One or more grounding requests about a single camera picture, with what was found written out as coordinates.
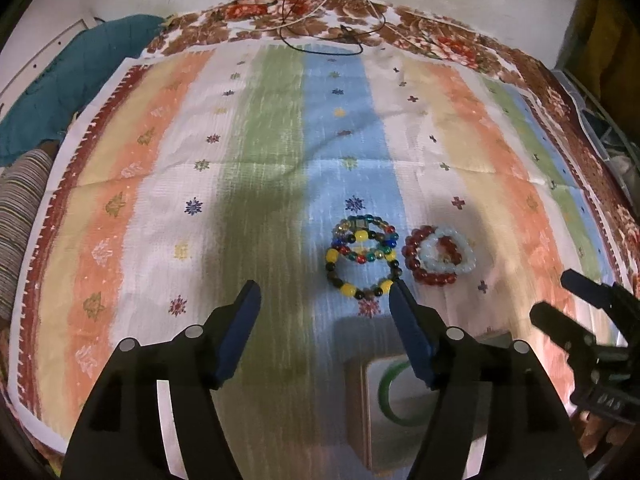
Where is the colourful striped cloth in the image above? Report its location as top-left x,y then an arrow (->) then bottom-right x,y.
7,45 -> 631,446

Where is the striped bolster pillow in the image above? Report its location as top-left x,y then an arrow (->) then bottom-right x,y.
0,149 -> 55,321

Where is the black cable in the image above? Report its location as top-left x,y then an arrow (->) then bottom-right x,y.
272,0 -> 386,56

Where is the white bed frame board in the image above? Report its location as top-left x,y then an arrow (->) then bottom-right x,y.
0,15 -> 103,111

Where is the white cable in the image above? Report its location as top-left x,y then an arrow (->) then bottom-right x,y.
281,0 -> 387,29

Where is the grey plastic crate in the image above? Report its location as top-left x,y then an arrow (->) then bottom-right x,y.
550,67 -> 640,176

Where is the yellow and dark bead bracelet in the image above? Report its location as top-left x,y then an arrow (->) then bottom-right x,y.
324,230 -> 403,302

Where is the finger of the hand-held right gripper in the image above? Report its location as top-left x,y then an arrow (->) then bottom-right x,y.
529,301 -> 601,361
561,269 -> 640,341

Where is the green bangle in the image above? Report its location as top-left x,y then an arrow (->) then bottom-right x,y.
377,360 -> 441,425

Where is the multicoloured glass bead bracelet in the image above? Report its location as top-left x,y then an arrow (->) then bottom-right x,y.
332,214 -> 401,265

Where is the red bead bracelet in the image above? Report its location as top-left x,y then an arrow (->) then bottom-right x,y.
404,226 -> 458,287

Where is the brown floral blanket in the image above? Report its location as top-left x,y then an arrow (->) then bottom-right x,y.
0,0 -> 640,480

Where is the teal blanket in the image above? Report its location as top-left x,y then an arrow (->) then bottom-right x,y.
0,14 -> 166,166

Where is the silver metal tin box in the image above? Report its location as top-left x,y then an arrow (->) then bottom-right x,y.
344,329 -> 513,473

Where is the light blue bead bracelet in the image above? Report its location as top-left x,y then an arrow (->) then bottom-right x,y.
417,225 -> 477,277

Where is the yellow cloth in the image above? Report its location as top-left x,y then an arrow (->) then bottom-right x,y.
565,0 -> 640,91

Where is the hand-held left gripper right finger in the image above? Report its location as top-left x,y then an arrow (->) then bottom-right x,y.
389,279 -> 588,480

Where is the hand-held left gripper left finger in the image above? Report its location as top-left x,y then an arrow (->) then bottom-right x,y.
62,280 -> 262,480

